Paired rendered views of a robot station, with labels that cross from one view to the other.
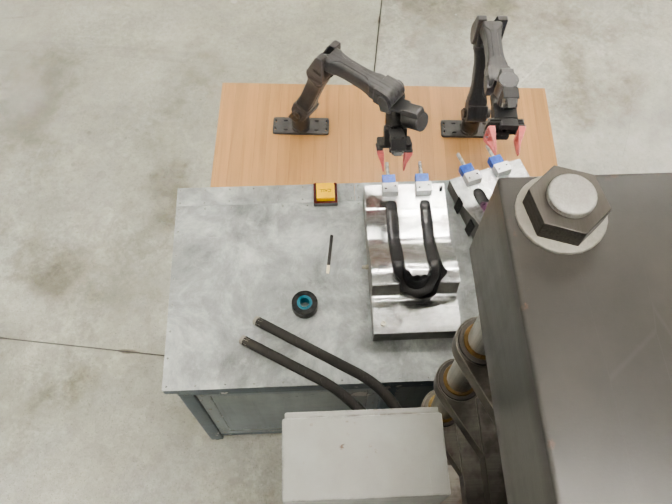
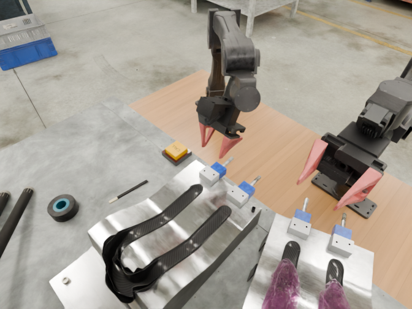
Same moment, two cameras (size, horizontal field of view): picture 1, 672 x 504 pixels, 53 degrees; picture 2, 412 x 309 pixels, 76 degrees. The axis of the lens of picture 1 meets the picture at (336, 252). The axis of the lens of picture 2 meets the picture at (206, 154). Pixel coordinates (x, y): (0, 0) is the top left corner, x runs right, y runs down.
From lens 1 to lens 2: 1.54 m
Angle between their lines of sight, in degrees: 30
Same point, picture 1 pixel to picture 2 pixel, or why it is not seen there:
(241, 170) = (153, 108)
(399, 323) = (76, 296)
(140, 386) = not seen: hidden behind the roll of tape
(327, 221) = (157, 170)
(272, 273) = (83, 171)
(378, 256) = (129, 214)
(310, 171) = (187, 135)
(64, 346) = not seen: hidden behind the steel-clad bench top
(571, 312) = not seen: outside the picture
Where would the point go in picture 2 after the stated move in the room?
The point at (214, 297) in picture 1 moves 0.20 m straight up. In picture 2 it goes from (40, 157) to (10, 114)
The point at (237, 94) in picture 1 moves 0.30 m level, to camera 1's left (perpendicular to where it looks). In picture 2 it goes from (202, 77) to (167, 56)
